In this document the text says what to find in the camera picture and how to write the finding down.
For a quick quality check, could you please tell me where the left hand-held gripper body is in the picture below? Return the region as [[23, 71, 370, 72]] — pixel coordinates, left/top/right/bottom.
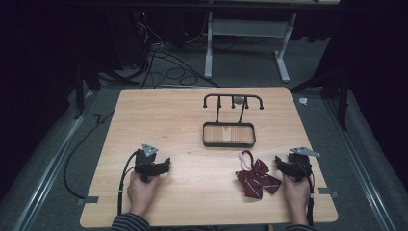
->
[[134, 143, 162, 184]]

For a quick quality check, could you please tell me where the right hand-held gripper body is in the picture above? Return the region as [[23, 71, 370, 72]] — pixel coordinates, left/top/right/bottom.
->
[[287, 146, 321, 183]]

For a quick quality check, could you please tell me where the dark red striped bow tie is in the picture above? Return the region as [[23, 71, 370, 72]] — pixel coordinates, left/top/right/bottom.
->
[[235, 150, 284, 200]]

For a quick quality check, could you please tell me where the black metal rack with tray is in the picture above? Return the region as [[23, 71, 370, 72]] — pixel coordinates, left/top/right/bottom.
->
[[201, 93, 265, 149]]

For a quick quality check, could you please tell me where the person's left hand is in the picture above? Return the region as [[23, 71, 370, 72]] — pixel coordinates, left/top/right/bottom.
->
[[126, 172, 162, 218]]

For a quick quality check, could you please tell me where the person's right hand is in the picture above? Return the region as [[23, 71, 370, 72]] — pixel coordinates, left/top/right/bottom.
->
[[283, 173, 311, 226]]

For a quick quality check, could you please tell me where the black stand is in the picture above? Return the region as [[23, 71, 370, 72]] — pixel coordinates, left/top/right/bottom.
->
[[289, 68, 351, 132], [72, 59, 140, 120]]

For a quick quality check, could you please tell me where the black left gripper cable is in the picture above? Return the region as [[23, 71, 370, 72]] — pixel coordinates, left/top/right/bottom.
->
[[116, 150, 140, 216]]

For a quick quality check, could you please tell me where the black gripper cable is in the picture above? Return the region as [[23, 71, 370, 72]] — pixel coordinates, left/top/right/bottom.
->
[[116, 150, 140, 216], [304, 165, 318, 227]]

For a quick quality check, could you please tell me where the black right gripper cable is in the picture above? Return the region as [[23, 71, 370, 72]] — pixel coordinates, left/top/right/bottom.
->
[[304, 165, 318, 227]]

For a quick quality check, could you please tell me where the metal floor rail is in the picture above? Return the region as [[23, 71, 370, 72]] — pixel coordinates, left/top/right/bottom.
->
[[323, 95, 398, 231], [12, 90, 97, 231]]

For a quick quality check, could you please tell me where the black cable on floor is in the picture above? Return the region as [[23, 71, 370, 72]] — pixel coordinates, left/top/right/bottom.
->
[[63, 111, 114, 200]]

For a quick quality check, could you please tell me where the bundle of black floor cables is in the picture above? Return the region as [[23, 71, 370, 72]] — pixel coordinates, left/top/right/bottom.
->
[[129, 13, 221, 90]]

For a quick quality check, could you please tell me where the white metal desk frame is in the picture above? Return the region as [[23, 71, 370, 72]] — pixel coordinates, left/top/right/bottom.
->
[[203, 12, 298, 84]]

